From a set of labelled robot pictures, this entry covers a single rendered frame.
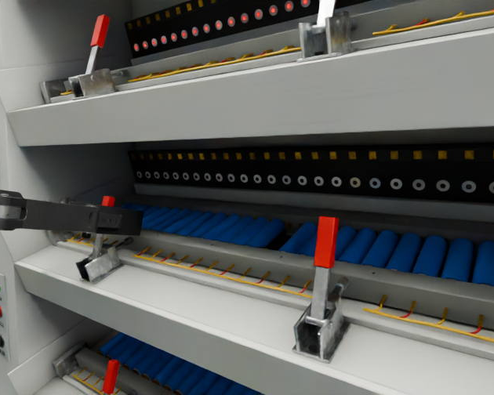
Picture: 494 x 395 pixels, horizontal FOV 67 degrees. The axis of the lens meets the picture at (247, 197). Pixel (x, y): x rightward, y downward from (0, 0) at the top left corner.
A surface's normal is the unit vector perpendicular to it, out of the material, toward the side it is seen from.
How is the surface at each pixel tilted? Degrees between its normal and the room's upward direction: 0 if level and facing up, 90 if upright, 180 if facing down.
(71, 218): 91
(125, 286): 18
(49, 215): 91
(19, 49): 90
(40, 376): 90
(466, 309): 108
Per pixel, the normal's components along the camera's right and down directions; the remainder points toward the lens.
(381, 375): -0.18, -0.92
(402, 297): -0.55, 0.38
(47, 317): 0.81, 0.06
